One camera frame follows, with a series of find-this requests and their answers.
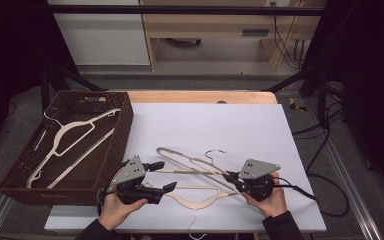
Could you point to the brown woven basket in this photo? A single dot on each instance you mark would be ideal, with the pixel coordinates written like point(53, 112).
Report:
point(80, 191)

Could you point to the person's right hand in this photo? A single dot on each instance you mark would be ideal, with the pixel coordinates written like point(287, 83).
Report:
point(278, 203)

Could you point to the black horizontal frame bar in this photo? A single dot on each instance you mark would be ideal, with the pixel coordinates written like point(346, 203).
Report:
point(180, 10)

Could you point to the cream plastic clothes hanger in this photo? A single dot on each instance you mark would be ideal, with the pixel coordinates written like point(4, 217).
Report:
point(196, 204)
point(198, 162)
point(74, 125)

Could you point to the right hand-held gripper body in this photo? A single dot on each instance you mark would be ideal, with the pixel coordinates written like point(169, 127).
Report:
point(256, 170)

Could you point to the white wall socket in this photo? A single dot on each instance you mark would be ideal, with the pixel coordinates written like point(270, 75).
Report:
point(278, 2)

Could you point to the white cabinet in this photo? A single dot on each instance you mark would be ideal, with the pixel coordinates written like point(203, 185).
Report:
point(103, 40)

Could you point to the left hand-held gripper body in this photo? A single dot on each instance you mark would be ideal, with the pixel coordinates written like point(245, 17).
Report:
point(130, 171)

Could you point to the light wooden desk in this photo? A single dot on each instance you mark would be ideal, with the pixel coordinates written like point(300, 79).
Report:
point(206, 25)

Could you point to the person's left hand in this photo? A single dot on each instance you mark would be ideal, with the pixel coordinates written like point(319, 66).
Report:
point(113, 210)

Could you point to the white table sheet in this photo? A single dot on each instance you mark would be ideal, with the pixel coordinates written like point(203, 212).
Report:
point(213, 126)

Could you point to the black metal stand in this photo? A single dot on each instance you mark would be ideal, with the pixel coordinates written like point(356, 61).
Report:
point(46, 86)
point(321, 93)

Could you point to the yellow and black tool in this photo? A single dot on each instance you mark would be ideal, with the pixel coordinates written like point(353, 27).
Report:
point(295, 105)

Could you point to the black curtain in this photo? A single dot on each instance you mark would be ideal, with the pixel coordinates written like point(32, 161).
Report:
point(10, 50)
point(370, 66)

